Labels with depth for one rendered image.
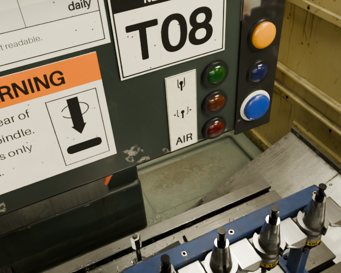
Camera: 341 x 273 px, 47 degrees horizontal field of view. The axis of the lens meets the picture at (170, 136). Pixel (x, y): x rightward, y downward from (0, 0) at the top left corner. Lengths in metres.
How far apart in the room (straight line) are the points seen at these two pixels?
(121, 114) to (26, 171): 0.09
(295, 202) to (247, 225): 0.12
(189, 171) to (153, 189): 0.19
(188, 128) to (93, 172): 0.10
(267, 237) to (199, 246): 0.13
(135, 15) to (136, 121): 0.10
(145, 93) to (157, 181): 1.47
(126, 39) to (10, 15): 0.08
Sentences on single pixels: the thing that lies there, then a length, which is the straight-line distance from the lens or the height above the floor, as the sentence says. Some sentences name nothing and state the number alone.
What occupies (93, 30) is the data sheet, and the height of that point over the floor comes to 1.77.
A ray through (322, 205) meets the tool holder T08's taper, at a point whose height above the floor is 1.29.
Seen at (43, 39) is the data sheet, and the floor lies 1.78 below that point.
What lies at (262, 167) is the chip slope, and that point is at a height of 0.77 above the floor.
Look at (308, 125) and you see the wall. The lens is 1.58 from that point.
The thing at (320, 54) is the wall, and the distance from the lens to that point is 1.43.
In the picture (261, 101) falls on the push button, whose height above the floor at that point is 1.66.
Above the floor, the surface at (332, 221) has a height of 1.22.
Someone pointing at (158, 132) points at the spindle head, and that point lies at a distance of 0.37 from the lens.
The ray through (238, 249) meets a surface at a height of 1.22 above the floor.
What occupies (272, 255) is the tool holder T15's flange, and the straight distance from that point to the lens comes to 0.81.
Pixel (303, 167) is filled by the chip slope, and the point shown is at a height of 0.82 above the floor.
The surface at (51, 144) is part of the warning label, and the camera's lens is 0.34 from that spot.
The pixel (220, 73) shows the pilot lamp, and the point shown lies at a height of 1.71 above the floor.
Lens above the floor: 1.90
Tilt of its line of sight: 41 degrees down
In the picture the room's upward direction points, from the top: 4 degrees counter-clockwise
